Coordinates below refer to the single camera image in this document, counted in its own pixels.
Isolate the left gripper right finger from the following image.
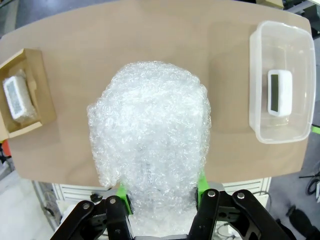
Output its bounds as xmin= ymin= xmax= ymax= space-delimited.
xmin=187 ymin=172 xmax=296 ymax=240

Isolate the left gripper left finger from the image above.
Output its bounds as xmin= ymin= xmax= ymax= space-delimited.
xmin=51 ymin=181 xmax=133 ymax=240

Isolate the unwrapped white digital clock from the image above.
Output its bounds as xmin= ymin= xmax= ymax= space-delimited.
xmin=267 ymin=69 xmax=293 ymax=118

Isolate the white slatted robot platform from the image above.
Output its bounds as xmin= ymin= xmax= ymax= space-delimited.
xmin=32 ymin=176 xmax=272 ymax=240

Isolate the open brown cardboard box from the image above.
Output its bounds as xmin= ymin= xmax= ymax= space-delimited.
xmin=0 ymin=48 xmax=57 ymax=140

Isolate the clear plastic container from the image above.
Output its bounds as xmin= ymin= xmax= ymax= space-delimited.
xmin=248 ymin=20 xmax=316 ymax=145

